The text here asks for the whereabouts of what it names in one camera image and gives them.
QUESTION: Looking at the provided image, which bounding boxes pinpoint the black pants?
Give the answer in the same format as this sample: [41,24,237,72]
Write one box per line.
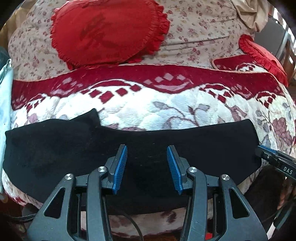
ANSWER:
[3,110,261,214]

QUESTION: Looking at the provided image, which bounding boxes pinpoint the red and white floral blanket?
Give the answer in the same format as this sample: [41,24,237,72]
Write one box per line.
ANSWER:
[4,54,296,239]

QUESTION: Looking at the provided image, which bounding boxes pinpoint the floral beige quilt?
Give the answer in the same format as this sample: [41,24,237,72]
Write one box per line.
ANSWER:
[8,1,270,81]

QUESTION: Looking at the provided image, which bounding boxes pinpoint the red heart-shaped pillow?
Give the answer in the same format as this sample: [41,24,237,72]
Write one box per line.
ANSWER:
[51,0,170,70]

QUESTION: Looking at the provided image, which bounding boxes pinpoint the beige cloth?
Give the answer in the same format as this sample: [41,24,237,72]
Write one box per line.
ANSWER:
[231,0,270,32]

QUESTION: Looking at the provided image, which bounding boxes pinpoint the light blue fleece jacket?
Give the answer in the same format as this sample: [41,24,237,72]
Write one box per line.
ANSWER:
[0,47,14,177]

